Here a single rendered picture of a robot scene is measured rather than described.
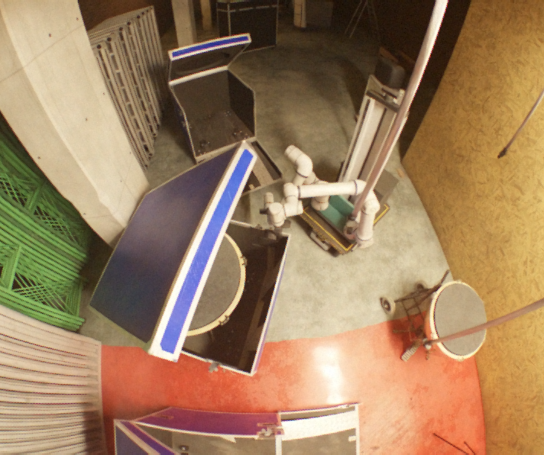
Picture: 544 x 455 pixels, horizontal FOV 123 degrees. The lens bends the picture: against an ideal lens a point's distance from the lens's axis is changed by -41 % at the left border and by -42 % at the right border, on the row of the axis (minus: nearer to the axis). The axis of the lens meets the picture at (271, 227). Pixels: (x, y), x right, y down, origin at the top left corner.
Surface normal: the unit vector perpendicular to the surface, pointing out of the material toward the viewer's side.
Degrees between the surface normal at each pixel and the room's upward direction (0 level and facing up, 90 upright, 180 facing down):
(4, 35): 90
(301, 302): 0
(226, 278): 0
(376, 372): 0
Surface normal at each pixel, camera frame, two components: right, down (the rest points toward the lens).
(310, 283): 0.03, -0.51
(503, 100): -0.99, 0.09
